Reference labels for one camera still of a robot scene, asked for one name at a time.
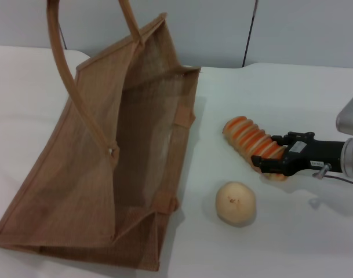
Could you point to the brown jute tote bag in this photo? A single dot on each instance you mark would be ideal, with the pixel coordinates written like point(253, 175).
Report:
point(63, 188)

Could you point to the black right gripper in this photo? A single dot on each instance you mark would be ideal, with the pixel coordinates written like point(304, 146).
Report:
point(318, 155)

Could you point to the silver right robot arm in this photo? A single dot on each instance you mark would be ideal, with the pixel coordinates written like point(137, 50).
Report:
point(351, 159)

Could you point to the orange striped bread loaf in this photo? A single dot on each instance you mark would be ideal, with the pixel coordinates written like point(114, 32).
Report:
point(245, 136)

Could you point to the round pale egg yolk pastry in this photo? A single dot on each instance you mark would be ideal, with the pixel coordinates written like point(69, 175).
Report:
point(235, 204)

